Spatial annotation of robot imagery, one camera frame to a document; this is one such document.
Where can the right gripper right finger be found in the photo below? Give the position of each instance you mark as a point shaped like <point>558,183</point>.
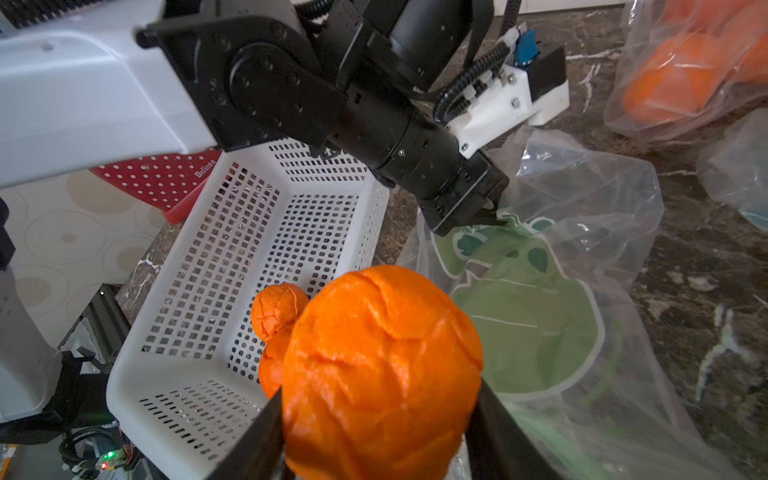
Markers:
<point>498,448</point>

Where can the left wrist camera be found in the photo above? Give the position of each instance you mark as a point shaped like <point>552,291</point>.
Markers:
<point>528,87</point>

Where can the orange taken out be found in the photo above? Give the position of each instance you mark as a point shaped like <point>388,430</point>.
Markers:
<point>276,308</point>
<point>271,365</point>

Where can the green zip-top bag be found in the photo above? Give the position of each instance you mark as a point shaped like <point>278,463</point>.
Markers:
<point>548,290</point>

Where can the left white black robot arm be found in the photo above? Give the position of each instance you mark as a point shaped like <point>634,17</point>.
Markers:
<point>88,82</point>

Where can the green-edged zip-top bag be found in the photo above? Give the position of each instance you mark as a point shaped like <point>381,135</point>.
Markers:
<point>733,171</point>

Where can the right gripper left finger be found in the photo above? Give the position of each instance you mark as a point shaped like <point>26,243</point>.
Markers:
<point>259,454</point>

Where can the middle clear zip-top bag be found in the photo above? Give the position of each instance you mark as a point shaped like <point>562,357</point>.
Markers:
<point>685,64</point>

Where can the orange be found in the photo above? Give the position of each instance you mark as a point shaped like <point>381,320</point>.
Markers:
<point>381,376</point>

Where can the white perforated plastic basket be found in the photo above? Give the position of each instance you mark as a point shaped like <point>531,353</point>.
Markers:
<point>184,387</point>

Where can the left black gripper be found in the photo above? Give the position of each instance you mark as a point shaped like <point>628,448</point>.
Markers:
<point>399,144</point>

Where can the red dotted toaster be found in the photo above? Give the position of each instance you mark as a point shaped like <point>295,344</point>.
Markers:
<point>171,182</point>

